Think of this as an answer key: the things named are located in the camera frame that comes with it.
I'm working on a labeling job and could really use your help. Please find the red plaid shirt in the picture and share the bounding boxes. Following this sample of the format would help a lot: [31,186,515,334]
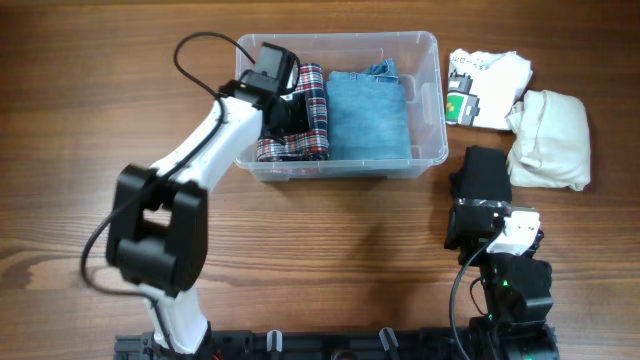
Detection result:
[256,63,329,162]

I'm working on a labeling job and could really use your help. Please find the blue denim jeans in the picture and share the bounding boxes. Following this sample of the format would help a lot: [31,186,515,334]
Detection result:
[326,58,412,160]

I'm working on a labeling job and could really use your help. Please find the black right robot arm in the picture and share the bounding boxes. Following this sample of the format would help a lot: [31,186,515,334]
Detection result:
[444,146,559,360]

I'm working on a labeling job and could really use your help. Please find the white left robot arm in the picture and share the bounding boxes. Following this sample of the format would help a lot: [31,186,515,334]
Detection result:
[106,43,310,359]

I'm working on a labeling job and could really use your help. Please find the folded cream sweatshirt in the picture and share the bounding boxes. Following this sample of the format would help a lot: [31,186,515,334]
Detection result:
[507,90,591,191]

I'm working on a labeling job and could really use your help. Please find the white printed t-shirt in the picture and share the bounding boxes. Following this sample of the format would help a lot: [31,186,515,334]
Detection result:
[445,49,533,131]

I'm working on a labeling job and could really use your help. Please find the clear plastic storage bin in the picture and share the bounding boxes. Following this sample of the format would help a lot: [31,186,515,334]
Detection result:
[235,31,449,182]

